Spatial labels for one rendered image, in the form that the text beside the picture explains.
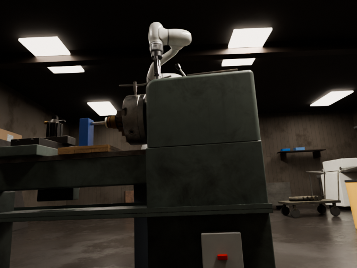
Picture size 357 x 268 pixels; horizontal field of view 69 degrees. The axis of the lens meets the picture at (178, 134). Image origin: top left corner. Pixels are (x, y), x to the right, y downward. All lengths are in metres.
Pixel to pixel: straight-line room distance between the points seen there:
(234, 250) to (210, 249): 0.10
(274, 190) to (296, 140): 3.42
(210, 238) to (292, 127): 9.02
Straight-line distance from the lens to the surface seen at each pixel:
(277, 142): 9.83
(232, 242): 1.29
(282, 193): 7.11
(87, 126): 1.75
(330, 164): 7.24
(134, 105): 1.55
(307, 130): 10.34
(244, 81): 1.45
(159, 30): 1.86
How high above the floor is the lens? 0.65
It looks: 12 degrees up
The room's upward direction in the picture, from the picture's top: 3 degrees counter-clockwise
